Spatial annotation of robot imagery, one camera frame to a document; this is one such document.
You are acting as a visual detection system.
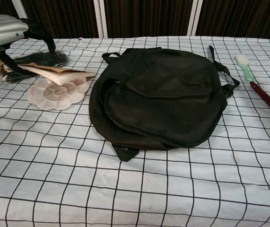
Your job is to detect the black backpack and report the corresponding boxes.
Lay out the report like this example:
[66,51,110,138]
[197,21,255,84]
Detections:
[88,45,241,163]

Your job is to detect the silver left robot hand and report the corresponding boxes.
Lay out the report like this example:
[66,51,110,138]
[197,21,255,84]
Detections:
[0,14,57,74]

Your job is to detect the black gloves in plastic bag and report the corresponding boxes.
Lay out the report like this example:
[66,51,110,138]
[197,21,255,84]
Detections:
[0,50,69,84]

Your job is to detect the white slanted frame bar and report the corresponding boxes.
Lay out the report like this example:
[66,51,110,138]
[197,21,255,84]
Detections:
[11,0,28,19]
[186,0,203,36]

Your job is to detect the white checkered tablecloth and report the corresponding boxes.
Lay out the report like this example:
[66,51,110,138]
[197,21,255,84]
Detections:
[0,35,270,227]

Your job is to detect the white upright frame bar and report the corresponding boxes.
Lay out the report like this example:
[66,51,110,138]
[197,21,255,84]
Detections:
[93,0,109,39]

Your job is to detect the tan booklet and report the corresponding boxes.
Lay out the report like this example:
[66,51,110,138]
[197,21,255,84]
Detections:
[18,63,97,86]

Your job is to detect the white flower paint palette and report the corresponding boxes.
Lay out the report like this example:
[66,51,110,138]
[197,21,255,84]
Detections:
[28,76,90,111]

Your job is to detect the dark red pen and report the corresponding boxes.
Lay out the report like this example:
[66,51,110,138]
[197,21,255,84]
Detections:
[250,81,270,131]

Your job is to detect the green handled white brush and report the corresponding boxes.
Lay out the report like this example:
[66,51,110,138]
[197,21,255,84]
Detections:
[233,54,256,83]

